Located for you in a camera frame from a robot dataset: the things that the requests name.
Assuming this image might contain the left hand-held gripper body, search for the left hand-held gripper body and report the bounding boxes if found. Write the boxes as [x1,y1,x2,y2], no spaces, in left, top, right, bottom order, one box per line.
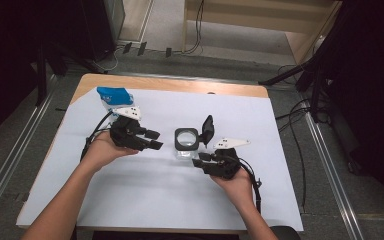
[109,105,142,149]

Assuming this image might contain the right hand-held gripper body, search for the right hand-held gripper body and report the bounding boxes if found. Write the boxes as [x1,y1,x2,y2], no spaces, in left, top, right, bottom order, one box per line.
[211,137,251,180]

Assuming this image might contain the clear jar with black lid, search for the clear jar with black lid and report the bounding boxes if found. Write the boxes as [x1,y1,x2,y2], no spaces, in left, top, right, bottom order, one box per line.
[174,114,215,160]

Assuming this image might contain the blue and white pouch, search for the blue and white pouch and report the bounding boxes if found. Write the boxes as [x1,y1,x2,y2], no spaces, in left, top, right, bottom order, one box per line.
[96,86,135,117]

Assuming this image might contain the person's left hand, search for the person's left hand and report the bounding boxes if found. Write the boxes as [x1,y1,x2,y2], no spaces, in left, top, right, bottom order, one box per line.
[79,132,139,174]

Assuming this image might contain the person's right hand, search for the person's right hand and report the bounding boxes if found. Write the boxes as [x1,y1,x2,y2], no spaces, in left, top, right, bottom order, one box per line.
[209,168,254,209]

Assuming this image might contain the white paper sheet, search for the white paper sheet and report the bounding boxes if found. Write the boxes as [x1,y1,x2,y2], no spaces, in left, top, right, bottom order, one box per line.
[16,87,304,232]

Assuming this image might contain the wooden table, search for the wooden table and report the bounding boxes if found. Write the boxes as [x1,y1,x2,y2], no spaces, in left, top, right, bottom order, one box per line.
[16,73,304,234]

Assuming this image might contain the black chair armrest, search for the black chair armrest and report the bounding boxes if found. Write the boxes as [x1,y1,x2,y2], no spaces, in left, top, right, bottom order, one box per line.
[269,225,302,240]

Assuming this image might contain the black metal stand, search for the black metal stand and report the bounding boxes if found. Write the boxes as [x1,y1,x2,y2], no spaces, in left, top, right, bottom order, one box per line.
[34,39,108,107]
[259,56,334,123]

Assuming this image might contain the dark metal cabinet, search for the dark metal cabinet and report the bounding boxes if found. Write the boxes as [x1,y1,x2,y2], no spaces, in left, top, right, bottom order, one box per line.
[79,0,126,61]

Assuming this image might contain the light wooden cabinet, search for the light wooden cabinet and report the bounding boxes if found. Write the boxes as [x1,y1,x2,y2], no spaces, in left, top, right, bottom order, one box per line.
[181,0,343,64]

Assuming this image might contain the dark curtain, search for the dark curtain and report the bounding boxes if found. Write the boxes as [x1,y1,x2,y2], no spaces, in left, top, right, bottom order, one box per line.
[0,0,91,148]
[313,0,384,224]

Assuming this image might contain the left hand-held gripper cable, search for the left hand-held gripper cable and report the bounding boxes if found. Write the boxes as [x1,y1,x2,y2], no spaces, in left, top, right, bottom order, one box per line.
[79,111,115,161]

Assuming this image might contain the hand-held gripper cable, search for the hand-held gripper cable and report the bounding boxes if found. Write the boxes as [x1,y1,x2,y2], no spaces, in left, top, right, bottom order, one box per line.
[236,155,263,214]
[79,111,115,161]

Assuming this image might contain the right hand-held gripper cable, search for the right hand-held gripper cable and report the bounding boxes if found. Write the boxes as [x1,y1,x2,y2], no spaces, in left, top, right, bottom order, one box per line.
[236,155,263,214]

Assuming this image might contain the black floor cable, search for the black floor cable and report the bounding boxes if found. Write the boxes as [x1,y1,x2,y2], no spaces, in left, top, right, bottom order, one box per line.
[274,64,314,214]

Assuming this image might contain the metal floor rail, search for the metal floor rail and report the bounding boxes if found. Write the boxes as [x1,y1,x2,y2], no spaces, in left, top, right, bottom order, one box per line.
[0,74,56,231]
[304,111,364,240]

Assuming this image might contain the hanging black cable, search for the hanging black cable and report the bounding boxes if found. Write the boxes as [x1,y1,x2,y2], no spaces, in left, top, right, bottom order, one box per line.
[183,0,205,55]

